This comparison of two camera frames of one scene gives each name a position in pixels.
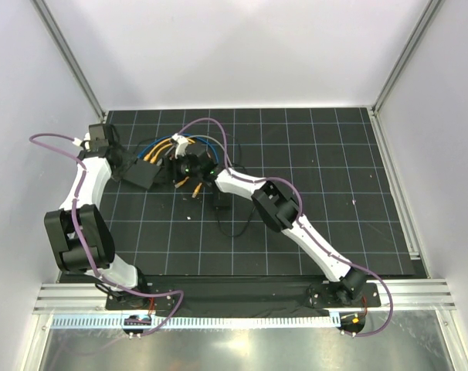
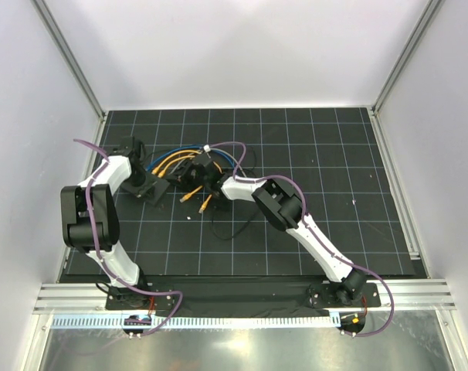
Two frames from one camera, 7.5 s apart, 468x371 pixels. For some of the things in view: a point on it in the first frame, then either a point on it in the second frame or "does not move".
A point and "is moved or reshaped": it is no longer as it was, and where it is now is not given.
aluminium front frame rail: (416, 294) does not move
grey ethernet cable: (217, 142) is moved or reshaped
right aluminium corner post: (432, 9) does not move
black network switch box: (142, 173) is moved or reshaped
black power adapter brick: (222, 201) does not move
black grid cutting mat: (332, 161) does not move
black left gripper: (127, 161) → (144, 171)
